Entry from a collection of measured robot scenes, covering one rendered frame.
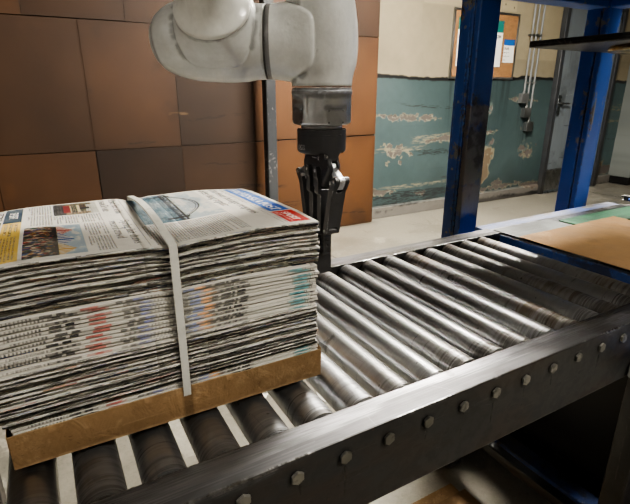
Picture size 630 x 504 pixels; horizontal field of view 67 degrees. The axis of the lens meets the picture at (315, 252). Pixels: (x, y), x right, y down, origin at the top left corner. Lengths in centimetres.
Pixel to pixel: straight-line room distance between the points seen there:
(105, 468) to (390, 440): 33
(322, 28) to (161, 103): 297
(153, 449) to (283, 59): 52
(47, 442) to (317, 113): 53
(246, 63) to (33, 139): 290
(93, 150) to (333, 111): 297
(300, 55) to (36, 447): 57
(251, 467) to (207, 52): 52
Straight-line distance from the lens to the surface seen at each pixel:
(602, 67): 204
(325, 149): 72
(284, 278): 61
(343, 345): 79
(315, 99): 71
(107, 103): 356
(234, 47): 70
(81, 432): 62
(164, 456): 61
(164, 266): 56
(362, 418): 64
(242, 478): 57
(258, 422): 64
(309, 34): 70
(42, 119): 354
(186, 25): 70
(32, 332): 56
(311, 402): 66
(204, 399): 64
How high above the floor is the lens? 119
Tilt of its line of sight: 19 degrees down
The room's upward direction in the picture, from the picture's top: straight up
